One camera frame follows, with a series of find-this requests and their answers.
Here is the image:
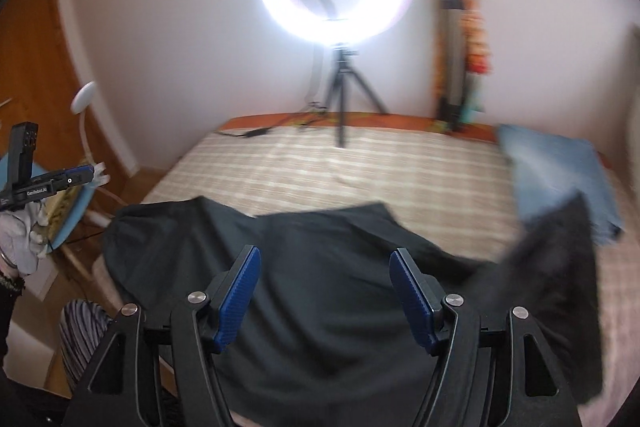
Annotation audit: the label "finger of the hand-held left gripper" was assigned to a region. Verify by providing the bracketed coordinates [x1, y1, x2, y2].
[59, 165, 96, 194]

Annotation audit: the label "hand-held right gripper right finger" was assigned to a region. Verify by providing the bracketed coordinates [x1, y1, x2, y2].
[389, 248, 581, 427]

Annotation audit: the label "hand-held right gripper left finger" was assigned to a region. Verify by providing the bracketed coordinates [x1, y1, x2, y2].
[62, 244, 262, 427]

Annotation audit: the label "dark green t-shirt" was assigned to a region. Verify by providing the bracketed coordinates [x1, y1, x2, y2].
[102, 194, 603, 427]

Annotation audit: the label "person's left hand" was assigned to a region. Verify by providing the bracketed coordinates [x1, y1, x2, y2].
[0, 201, 49, 276]

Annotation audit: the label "white clip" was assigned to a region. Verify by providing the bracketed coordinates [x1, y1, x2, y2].
[91, 161, 112, 188]

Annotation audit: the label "light blue chair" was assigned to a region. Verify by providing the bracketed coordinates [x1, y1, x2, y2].
[0, 154, 102, 254]

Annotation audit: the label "yellow patterned cloth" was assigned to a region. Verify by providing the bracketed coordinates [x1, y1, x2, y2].
[44, 188, 82, 239]

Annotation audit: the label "white round-headed stand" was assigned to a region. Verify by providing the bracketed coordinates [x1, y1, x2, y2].
[70, 80, 127, 228]

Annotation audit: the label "wooden door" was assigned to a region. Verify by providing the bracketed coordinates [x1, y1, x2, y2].
[0, 0, 132, 208]

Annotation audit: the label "person's striped clothing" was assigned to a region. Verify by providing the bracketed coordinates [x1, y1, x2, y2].
[59, 299, 132, 394]

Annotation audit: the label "folded blue jeans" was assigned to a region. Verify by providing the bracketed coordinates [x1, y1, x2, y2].
[497, 124, 626, 249]

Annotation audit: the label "silver folded tripod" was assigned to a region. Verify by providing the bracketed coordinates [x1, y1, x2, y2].
[432, 0, 476, 134]

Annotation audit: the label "folded tripod with colourful scarf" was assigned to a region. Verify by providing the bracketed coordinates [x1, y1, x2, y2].
[444, 0, 497, 126]

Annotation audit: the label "black cable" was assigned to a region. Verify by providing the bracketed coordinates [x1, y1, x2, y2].
[217, 106, 332, 139]

